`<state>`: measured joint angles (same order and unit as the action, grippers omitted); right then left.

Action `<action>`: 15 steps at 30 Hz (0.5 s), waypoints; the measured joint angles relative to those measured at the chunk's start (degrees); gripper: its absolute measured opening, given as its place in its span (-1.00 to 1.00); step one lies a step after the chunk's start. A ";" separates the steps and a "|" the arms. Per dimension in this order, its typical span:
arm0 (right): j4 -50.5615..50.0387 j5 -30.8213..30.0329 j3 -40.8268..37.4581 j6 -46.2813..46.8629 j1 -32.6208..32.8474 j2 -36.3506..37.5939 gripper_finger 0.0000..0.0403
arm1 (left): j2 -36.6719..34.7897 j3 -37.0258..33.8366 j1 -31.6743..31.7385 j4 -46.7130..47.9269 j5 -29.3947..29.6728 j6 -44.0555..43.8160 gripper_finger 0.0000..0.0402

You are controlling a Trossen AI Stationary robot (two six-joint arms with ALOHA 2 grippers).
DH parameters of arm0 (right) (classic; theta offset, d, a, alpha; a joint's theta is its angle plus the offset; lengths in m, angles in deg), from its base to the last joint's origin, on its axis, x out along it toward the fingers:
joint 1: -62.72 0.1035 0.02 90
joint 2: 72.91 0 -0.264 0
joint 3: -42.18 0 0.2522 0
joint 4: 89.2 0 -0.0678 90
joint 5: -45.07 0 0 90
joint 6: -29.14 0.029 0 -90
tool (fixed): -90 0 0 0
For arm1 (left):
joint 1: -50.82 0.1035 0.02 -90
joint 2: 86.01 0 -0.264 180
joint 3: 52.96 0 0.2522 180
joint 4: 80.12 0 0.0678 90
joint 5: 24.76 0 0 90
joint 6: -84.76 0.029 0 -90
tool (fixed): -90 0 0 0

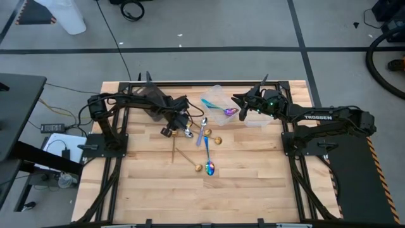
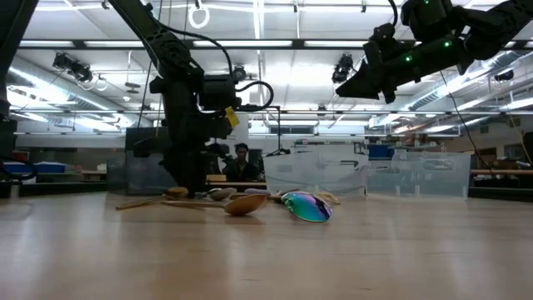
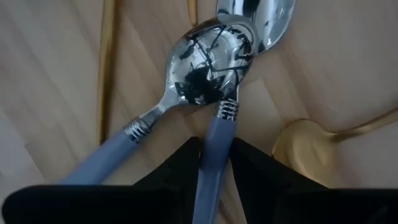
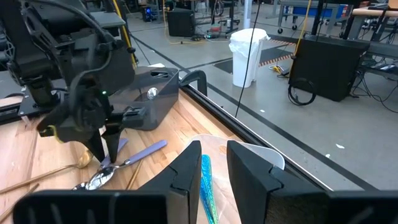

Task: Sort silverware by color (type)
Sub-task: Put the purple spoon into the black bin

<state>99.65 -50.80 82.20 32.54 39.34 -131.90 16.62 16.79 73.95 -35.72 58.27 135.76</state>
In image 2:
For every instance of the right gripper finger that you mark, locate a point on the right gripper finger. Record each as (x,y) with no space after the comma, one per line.
(364,75)
(362,92)

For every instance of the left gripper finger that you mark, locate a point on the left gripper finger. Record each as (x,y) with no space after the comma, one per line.
(195,177)
(177,175)

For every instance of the smoky grey plastic bin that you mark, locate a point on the smoky grey plastic bin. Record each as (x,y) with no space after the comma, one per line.
(137,179)

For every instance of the large wooden spoon front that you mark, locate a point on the large wooden spoon front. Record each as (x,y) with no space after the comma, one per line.
(245,205)

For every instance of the clear plastic bin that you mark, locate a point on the clear plastic bin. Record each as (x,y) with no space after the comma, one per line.
(416,179)
(316,179)

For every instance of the small wooden spoon back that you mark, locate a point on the small wooden spoon back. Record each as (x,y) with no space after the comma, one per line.
(330,198)

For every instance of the iridescent rainbow metal spoon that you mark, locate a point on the iridescent rainbow metal spoon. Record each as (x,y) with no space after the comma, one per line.
(306,206)

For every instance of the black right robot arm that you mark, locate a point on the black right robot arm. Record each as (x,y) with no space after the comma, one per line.
(499,25)

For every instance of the background black robot arm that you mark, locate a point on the background black robot arm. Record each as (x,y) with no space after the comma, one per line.
(216,152)

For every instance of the black ceiling-mounted device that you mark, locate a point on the black ceiling-mounted device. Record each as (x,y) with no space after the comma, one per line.
(343,66)
(73,66)
(240,75)

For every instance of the person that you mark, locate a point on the person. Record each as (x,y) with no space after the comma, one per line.
(241,166)

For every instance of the black monitor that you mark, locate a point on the black monitor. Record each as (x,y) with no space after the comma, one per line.
(131,133)

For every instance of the white column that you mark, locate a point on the white column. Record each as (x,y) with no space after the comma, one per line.
(243,135)

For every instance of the blue storage bin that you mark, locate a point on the blue storage bin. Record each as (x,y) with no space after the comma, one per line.
(381,152)
(50,167)

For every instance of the black overhead crossbar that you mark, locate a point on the black overhead crossbar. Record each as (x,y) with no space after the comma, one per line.
(298,43)

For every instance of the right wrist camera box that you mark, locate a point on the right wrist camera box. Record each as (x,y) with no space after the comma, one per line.
(426,21)

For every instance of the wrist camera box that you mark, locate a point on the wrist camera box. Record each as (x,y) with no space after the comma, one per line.
(218,92)
(426,21)

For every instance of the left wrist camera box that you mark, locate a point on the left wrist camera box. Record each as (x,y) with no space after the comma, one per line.
(218,92)

